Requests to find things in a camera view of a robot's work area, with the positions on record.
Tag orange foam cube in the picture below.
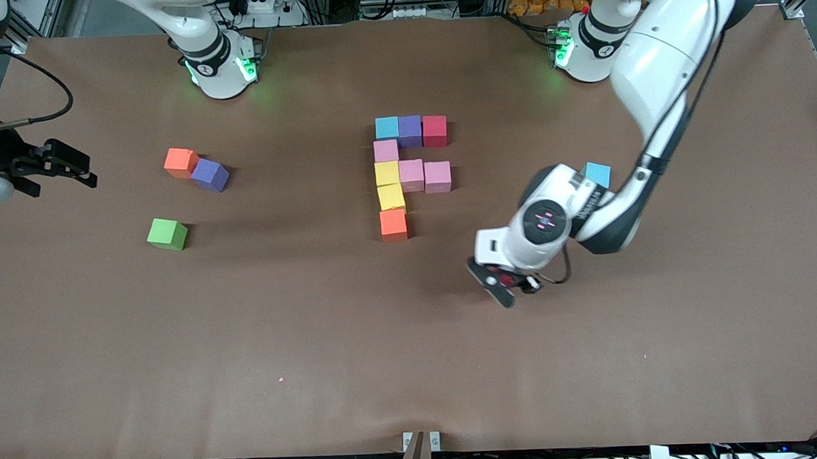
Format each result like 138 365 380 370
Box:
163 147 201 180
379 208 410 242

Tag purple foam cube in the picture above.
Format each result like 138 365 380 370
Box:
190 157 231 194
398 115 424 149

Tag green foam cube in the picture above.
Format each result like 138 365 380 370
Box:
146 217 189 252

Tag table cover sheet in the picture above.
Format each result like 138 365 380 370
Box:
0 3 817 459

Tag white power strip with plugs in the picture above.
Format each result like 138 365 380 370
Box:
228 0 277 16

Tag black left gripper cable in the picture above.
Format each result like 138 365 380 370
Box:
537 244 573 285

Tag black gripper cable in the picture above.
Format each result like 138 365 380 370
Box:
537 244 573 285
0 44 75 130

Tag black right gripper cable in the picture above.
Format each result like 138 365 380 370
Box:
0 44 75 130

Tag aluminium frame profile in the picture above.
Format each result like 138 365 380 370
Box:
778 0 817 109
0 0 60 56

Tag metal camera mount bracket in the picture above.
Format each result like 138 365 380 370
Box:
402 430 442 459

